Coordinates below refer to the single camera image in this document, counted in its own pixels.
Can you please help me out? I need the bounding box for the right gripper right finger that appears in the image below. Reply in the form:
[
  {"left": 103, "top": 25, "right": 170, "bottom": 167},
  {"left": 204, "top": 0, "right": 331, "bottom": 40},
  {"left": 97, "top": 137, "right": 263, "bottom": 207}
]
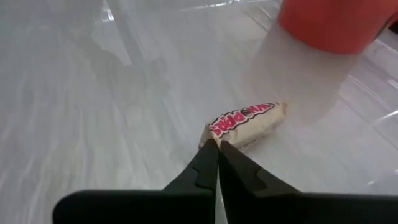
[{"left": 219, "top": 141, "right": 398, "bottom": 224}]

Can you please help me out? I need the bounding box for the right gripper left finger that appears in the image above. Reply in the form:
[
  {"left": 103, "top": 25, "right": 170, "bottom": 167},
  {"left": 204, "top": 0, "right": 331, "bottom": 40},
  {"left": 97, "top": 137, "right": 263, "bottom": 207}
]
[{"left": 52, "top": 139, "right": 220, "bottom": 224}]

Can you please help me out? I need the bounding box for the tan Whoppers candy pack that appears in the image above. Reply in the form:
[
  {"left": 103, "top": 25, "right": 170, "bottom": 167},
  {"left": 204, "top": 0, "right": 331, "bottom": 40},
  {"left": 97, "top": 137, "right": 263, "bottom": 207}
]
[{"left": 198, "top": 101, "right": 289, "bottom": 152}]

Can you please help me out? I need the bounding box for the orange plastic bucket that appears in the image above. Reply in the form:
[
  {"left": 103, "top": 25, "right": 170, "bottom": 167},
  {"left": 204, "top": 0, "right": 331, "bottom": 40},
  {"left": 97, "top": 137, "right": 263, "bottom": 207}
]
[{"left": 277, "top": 0, "right": 398, "bottom": 55}]

